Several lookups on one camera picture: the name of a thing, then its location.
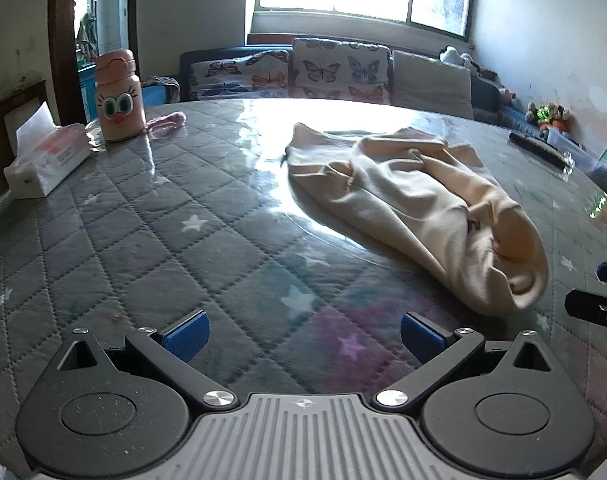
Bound dark wooden door frame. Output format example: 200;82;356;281
48;0;139;126

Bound clear plastic storage box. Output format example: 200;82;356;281
546;127;607;177

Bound pink cartoon water bottle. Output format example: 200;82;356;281
94;49;145;142

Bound colourful plush toys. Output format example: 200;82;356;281
527;101;571;133

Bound plain grey cushion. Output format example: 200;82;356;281
391;50;474;120

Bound dark blue sofa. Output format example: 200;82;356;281
180;44;584;146

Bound black remote control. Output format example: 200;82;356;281
508;131;569;168

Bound small butterfly print cushion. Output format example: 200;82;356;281
190;50;290;102

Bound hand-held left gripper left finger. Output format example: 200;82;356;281
58;310;240;411

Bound white tissue pack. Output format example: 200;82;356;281
4;101;92;198

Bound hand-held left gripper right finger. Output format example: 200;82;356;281
375;312;553;410

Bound white panda plush toy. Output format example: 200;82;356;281
439;46;477;68

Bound beige garment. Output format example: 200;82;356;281
282;122;550;317

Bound wooden cabinet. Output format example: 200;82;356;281
0;80;48;171

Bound large butterfly print cushion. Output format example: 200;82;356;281
290;37;391;104

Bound blue chair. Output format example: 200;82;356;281
142;85;170;107

